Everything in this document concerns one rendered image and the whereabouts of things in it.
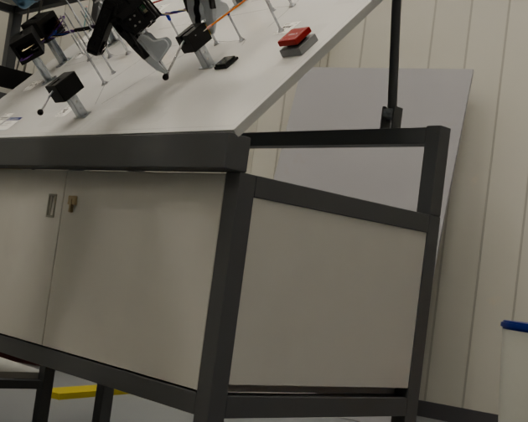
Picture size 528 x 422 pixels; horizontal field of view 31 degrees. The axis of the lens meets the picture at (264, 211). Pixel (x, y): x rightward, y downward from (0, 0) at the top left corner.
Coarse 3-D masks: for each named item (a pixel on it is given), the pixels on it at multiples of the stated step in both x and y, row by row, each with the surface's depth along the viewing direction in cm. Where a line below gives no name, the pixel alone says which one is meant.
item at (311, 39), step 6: (306, 36) 184; (312, 36) 183; (306, 42) 182; (312, 42) 183; (282, 48) 185; (288, 48) 183; (294, 48) 182; (300, 48) 181; (306, 48) 182; (282, 54) 185; (288, 54) 184; (294, 54) 183; (300, 54) 182
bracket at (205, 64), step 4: (200, 48) 199; (204, 48) 200; (196, 52) 200; (200, 52) 199; (204, 52) 200; (208, 52) 201; (196, 56) 201; (200, 56) 200; (204, 56) 200; (208, 56) 201; (200, 60) 201; (204, 60) 200; (208, 60) 201; (212, 60) 202; (204, 64) 201; (208, 64) 201; (212, 64) 200; (200, 68) 203; (204, 68) 202; (208, 68) 201
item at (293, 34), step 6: (294, 30) 185; (300, 30) 183; (306, 30) 182; (288, 36) 183; (294, 36) 182; (300, 36) 181; (282, 42) 183; (288, 42) 182; (294, 42) 181; (300, 42) 183
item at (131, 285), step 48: (96, 192) 201; (144, 192) 188; (192, 192) 177; (96, 240) 198; (144, 240) 186; (192, 240) 175; (96, 288) 196; (144, 288) 184; (192, 288) 173; (48, 336) 207; (96, 336) 193; (144, 336) 182; (192, 336) 171; (192, 384) 169
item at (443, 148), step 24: (384, 120) 220; (264, 144) 248; (288, 144) 241; (312, 144) 235; (336, 144) 229; (360, 144) 224; (384, 144) 218; (408, 144) 214; (432, 144) 208; (432, 168) 207; (432, 192) 206
